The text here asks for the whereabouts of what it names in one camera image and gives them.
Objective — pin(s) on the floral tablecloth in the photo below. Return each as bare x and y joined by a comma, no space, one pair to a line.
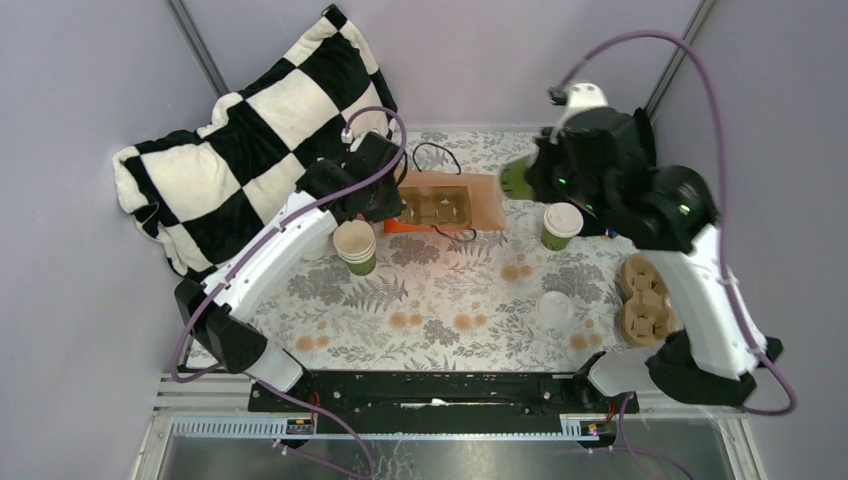
435,304

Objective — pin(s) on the black cloth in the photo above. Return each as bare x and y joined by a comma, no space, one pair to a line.
646,135

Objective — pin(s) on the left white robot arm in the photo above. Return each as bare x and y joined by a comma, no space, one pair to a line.
216,311

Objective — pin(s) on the brown cardboard cup carrier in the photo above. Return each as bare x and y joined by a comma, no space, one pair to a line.
646,317

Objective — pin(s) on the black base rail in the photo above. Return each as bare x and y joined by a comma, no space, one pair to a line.
431,402

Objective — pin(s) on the single brown cup carrier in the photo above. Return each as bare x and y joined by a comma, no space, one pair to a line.
441,206

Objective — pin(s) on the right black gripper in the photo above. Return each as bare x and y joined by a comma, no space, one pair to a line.
548,142

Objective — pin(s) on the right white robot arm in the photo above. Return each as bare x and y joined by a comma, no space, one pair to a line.
712,359

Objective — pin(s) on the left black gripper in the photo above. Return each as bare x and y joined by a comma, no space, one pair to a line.
392,209

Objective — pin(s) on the green paper cup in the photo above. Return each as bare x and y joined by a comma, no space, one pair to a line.
519,179
552,242

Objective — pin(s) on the stack of white lids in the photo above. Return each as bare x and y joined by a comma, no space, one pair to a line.
317,249

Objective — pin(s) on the white plastic cup lid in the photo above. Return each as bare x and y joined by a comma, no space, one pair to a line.
563,220

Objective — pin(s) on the stack of green cups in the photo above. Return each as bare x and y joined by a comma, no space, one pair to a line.
355,244

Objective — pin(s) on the black white checkered pillow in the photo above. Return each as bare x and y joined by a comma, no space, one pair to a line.
203,194

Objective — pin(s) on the orange paper bag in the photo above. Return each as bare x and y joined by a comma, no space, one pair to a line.
487,212

